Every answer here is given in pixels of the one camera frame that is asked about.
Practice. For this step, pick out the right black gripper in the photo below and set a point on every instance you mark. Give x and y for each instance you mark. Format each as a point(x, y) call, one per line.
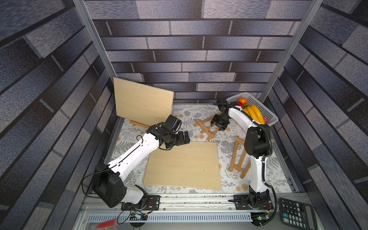
point(220, 122)

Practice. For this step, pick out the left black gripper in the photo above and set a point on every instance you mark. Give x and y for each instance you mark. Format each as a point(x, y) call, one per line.
point(182, 139)

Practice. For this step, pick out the wooden easel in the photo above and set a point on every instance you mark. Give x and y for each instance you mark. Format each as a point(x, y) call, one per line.
point(238, 156)
point(139, 124)
point(207, 127)

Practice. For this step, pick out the plywood board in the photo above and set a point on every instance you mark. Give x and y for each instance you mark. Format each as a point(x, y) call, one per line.
point(193, 165)
point(141, 103)

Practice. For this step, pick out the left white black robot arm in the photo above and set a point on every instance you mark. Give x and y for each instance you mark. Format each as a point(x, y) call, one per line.
point(108, 179)

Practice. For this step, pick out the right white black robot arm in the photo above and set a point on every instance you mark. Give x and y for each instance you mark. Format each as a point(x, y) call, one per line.
point(258, 146)

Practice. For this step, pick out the orange fruit top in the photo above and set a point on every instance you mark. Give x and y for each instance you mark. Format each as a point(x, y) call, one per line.
point(243, 100)

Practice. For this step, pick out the yellow banana bunch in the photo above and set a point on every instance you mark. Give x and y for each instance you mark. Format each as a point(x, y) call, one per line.
point(254, 113)

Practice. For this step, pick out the white plastic basket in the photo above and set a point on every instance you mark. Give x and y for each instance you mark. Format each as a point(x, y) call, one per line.
point(271, 117)

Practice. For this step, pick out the black calculator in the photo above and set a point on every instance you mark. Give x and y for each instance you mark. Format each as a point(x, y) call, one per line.
point(297, 214)

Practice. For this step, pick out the aluminium rail base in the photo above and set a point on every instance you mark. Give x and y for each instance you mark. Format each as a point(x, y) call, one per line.
point(176, 212)

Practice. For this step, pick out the red tool handle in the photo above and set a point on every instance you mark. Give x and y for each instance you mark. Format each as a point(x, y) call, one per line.
point(106, 225)

